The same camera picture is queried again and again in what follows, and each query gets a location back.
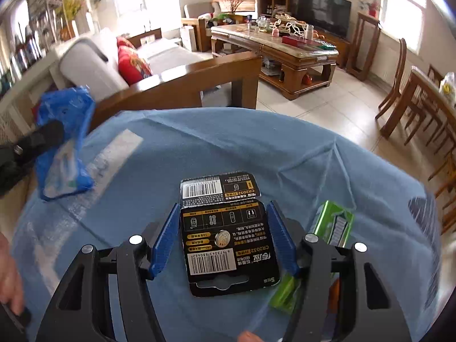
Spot wooden dining table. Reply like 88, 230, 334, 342
379, 66, 456, 150

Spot yellow flowers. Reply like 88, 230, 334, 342
59, 0, 85, 23

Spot green gum packet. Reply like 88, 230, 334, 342
269, 200, 357, 314

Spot wooden television stand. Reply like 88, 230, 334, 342
313, 30, 352, 70

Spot wooden armchair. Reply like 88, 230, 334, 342
181, 2, 222, 52

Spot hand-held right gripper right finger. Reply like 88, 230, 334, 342
267, 200, 414, 342

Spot person's right hand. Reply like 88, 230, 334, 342
237, 331, 266, 342

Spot tall wooden side stand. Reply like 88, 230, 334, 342
346, 11, 380, 82

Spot red flat box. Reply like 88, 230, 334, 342
281, 36, 308, 48

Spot person's left forearm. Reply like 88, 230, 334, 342
0, 231, 25, 315

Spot large red printed cushion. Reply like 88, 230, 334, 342
117, 45, 153, 86

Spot black television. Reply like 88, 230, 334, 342
297, 0, 353, 40

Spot black battery card pack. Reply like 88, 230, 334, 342
180, 172, 281, 297

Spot clear plastic bag with yellow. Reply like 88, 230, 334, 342
439, 72, 456, 108

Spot blue plastic bag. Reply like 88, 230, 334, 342
34, 85, 96, 201

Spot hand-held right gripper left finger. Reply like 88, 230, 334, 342
36, 202, 181, 342

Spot wooden coffee table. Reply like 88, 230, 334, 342
210, 23, 339, 101

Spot wooden sofa with white cushions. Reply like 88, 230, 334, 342
59, 28, 263, 123

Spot blue tablecloth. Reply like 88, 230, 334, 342
19, 107, 447, 342

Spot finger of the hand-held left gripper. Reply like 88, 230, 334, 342
33, 120, 66, 154

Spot metal rack with bottles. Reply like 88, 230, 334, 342
7, 0, 65, 76

